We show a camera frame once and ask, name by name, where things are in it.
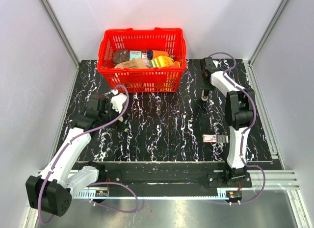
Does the beige staple remover tool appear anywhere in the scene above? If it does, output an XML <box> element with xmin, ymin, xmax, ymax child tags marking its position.
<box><xmin>201</xmin><ymin>89</ymin><xmax>209</xmax><ymax>101</ymax></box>

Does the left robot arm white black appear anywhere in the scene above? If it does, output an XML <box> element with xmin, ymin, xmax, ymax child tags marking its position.
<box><xmin>26</xmin><ymin>93</ymin><xmax>129</xmax><ymax>217</ymax></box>

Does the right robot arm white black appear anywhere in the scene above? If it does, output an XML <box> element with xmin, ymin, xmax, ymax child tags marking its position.
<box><xmin>200</xmin><ymin>57</ymin><xmax>257</xmax><ymax>187</ymax></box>

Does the yellow green snack pack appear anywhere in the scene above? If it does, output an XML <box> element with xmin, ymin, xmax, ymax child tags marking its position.
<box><xmin>150</xmin><ymin>56</ymin><xmax>174</xmax><ymax>68</ymax></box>

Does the red plastic shopping basket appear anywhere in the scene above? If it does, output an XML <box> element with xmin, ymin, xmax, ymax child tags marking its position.
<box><xmin>97</xmin><ymin>28</ymin><xmax>186</xmax><ymax>93</ymax></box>

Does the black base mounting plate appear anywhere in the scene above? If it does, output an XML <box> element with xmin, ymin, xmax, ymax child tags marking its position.
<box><xmin>78</xmin><ymin>160</ymin><xmax>253</xmax><ymax>189</ymax></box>

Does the orange bottle blue cap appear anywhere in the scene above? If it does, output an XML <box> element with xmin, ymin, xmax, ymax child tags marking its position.
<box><xmin>147</xmin><ymin>50</ymin><xmax>169</xmax><ymax>60</ymax></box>

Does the brown cardboard box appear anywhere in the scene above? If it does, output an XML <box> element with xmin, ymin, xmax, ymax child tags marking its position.
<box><xmin>116</xmin><ymin>58</ymin><xmax>147</xmax><ymax>69</ymax></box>

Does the brown round cookie pack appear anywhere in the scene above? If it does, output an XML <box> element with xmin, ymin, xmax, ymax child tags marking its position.
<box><xmin>112</xmin><ymin>49</ymin><xmax>130</xmax><ymax>64</ymax></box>

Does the red white staple box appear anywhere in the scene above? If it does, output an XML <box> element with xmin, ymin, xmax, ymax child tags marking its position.
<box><xmin>202</xmin><ymin>134</ymin><xmax>217</xmax><ymax>143</ymax></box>

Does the grey staple strip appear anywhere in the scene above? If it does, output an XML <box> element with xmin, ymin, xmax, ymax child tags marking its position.
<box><xmin>216</xmin><ymin>135</ymin><xmax>229</xmax><ymax>144</ymax></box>

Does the teal white small box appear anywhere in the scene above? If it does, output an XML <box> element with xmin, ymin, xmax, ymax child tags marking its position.
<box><xmin>130</xmin><ymin>50</ymin><xmax>142</xmax><ymax>60</ymax></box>

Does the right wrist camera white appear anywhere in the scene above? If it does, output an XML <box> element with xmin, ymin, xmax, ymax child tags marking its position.
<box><xmin>209</xmin><ymin>57</ymin><xmax>218</xmax><ymax>68</ymax></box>

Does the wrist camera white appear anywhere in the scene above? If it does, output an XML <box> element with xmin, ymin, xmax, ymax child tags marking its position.
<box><xmin>209</xmin><ymin>57</ymin><xmax>218</xmax><ymax>68</ymax></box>
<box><xmin>110</xmin><ymin>90</ymin><xmax>128</xmax><ymax>114</ymax></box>

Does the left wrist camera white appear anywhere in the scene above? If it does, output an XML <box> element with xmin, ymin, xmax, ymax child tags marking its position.
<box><xmin>110</xmin><ymin>90</ymin><xmax>128</xmax><ymax>114</ymax></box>

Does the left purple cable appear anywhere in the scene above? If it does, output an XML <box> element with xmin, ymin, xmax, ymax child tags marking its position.
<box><xmin>38</xmin><ymin>84</ymin><xmax>139</xmax><ymax>225</ymax></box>

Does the aluminium frame rail front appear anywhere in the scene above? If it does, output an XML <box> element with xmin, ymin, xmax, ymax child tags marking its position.
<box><xmin>69</xmin><ymin>170</ymin><xmax>299</xmax><ymax>200</ymax></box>

